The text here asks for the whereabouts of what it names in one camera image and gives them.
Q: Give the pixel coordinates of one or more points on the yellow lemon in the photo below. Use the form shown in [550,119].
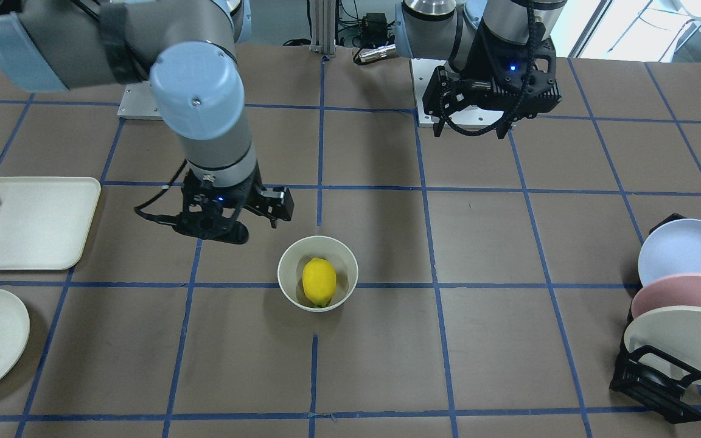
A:
[319,281]

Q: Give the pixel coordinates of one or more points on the pink plate in rack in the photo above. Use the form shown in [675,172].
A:
[673,290]

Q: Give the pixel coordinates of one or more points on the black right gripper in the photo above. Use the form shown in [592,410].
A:
[275,204]

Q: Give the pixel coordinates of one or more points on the cream ceramic bowl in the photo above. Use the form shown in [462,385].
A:
[295,257]

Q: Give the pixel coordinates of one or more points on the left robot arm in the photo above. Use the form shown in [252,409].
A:
[445,30]

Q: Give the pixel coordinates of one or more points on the white rectangular tray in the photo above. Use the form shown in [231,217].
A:
[45,221]

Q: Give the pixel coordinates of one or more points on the cream plate in rack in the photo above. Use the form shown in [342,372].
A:
[674,330]

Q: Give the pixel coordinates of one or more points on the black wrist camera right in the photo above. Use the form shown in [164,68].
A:
[210,224]

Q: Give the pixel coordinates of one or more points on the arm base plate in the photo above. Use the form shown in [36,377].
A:
[423,115]
[138,103]

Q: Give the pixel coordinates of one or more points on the black plate rack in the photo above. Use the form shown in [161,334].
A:
[654,389]

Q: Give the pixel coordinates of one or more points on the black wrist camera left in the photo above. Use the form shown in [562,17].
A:
[506,86]

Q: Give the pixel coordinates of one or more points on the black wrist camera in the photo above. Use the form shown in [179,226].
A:
[506,86]
[210,224]

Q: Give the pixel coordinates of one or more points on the blue plate in rack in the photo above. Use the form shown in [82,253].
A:
[672,248]

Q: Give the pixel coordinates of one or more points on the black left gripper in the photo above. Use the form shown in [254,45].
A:
[483,66]

